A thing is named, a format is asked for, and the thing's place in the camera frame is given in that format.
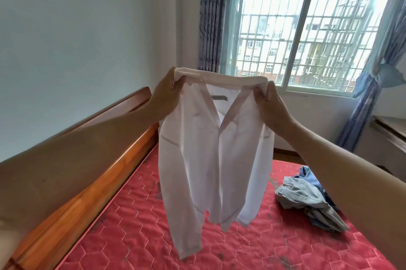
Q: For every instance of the person's left hand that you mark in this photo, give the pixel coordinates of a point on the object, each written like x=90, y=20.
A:
x=165, y=98

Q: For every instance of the person's right hand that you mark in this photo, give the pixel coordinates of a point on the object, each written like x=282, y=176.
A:
x=274, y=111

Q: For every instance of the white button shirt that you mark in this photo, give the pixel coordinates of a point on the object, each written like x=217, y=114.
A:
x=206, y=152

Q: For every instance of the light blue jeans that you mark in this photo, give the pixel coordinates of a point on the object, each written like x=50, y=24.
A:
x=312, y=177

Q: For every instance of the grey trousers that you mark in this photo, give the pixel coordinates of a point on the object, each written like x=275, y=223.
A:
x=301, y=196

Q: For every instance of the person's left forearm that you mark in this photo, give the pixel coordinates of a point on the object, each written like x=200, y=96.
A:
x=63, y=165

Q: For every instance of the person's right forearm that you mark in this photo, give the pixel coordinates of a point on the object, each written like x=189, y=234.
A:
x=355, y=190

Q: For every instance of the wooden bed headboard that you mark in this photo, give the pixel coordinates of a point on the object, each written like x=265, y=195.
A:
x=79, y=200

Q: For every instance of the red quilted mattress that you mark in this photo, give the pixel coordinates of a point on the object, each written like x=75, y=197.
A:
x=127, y=231

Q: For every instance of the wooden wall-mounted desk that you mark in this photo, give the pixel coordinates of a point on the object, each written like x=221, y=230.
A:
x=391, y=130

